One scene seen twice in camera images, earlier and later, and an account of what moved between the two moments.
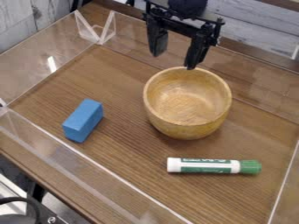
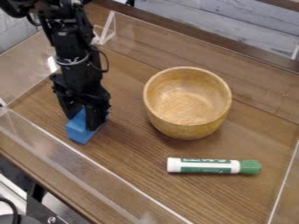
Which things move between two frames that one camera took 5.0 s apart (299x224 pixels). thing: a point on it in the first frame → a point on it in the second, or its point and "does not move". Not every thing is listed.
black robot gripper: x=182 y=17 → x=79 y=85
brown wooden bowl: x=186 y=102 does not move
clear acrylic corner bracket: x=97 y=32 does not move
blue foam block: x=83 y=120 does not move
